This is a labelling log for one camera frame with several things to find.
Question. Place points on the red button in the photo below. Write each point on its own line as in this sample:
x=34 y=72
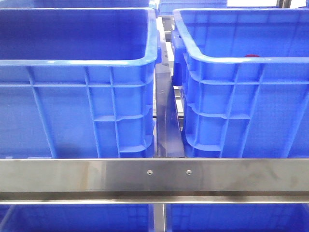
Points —
x=251 y=56

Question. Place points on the large blue crate left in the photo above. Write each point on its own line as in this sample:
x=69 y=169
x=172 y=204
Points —
x=77 y=83

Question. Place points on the large blue crate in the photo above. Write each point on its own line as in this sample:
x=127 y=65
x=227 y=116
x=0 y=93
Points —
x=238 y=107
x=77 y=83

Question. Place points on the large blue crate right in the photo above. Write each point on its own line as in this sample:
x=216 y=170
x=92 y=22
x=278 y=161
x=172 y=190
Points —
x=238 y=107

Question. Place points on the blue crate lower right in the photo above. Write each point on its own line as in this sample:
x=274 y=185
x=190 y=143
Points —
x=238 y=217

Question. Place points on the blue crate rear right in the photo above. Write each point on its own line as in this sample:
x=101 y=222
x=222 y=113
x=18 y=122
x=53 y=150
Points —
x=166 y=7

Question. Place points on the blue crate rear left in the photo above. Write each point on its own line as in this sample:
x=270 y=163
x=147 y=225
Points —
x=94 y=3

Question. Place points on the blue crate lower left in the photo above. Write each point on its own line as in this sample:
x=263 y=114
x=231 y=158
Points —
x=79 y=218

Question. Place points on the steel centre divider rail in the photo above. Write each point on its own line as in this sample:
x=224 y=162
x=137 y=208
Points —
x=169 y=141

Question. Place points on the steel vertical post below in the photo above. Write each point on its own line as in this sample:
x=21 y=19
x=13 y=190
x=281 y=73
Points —
x=160 y=218

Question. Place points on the steel shelf front rail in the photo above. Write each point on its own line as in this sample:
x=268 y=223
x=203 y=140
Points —
x=162 y=180

